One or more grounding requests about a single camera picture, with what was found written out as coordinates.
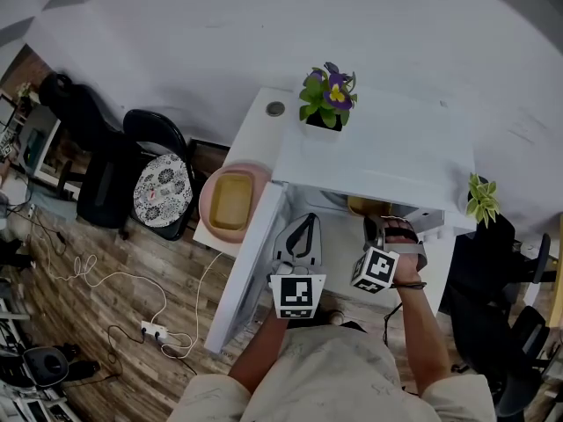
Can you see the grey round desk grommet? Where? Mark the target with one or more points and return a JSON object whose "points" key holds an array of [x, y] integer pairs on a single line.
{"points": [[275, 108]]}

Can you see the black folding chair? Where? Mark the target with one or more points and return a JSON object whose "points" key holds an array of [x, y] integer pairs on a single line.
{"points": [[151, 132]]}

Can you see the purple flower potted plant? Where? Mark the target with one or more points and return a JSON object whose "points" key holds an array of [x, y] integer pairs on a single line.
{"points": [[327, 97]]}

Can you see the white microwave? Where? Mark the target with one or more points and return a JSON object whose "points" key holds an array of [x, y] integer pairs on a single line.
{"points": [[387, 165]]}

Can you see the patterned round seat cushion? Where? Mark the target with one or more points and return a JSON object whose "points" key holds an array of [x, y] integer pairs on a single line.
{"points": [[163, 191]]}

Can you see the black wristband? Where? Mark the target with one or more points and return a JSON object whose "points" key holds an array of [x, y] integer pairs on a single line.
{"points": [[411, 285]]}

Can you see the black swivel chair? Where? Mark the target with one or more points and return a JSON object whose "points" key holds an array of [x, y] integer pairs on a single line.
{"points": [[488, 288]]}

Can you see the person's beige shirt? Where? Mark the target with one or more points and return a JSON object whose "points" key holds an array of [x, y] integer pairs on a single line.
{"points": [[334, 376]]}

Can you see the person's right hand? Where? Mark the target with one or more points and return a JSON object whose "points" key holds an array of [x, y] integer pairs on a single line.
{"points": [[407, 271]]}

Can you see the grey round device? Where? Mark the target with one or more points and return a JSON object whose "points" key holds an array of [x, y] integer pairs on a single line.
{"points": [[46, 365]]}

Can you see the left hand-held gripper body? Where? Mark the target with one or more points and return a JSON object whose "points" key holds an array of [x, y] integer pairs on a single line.
{"points": [[297, 295]]}

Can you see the yellow container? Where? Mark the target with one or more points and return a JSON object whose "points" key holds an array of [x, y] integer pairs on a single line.
{"points": [[366, 206], [231, 201]]}

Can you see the pink round plate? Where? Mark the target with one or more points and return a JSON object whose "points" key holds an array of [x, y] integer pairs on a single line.
{"points": [[259, 178]]}

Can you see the black office chair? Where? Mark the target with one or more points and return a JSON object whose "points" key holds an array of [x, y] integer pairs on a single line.
{"points": [[97, 156]]}

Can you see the white shelf unit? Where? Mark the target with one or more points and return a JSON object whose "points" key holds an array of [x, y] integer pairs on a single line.
{"points": [[39, 143]]}

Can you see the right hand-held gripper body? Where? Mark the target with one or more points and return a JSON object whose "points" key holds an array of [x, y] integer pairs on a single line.
{"points": [[375, 271]]}

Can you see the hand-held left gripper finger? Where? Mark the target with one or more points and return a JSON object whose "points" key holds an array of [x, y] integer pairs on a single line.
{"points": [[283, 240], [317, 240]]}

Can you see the green leafy potted plant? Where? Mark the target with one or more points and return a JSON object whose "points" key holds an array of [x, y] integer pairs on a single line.
{"points": [[483, 200]]}

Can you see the white power strip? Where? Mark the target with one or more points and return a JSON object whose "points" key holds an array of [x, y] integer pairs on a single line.
{"points": [[154, 329]]}

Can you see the person's right forearm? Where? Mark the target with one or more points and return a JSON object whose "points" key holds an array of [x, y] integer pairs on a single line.
{"points": [[424, 336]]}

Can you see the yellow wooden post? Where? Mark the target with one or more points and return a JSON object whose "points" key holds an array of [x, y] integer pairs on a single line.
{"points": [[556, 275]]}

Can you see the person's left forearm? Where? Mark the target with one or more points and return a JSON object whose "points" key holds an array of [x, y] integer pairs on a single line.
{"points": [[259, 354]]}

